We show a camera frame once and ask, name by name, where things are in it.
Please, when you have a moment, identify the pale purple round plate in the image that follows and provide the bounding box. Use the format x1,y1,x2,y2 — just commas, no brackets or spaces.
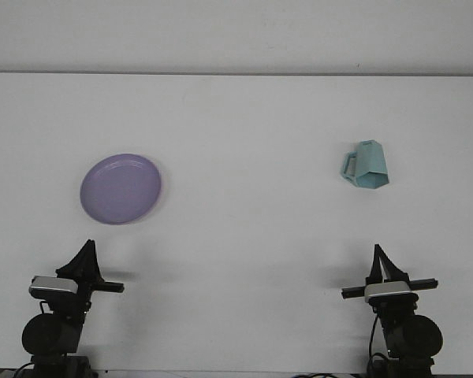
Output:
80,153,163,226

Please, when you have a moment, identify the pale blue hexagonal cup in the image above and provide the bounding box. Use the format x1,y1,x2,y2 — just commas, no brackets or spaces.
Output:
341,140,390,190

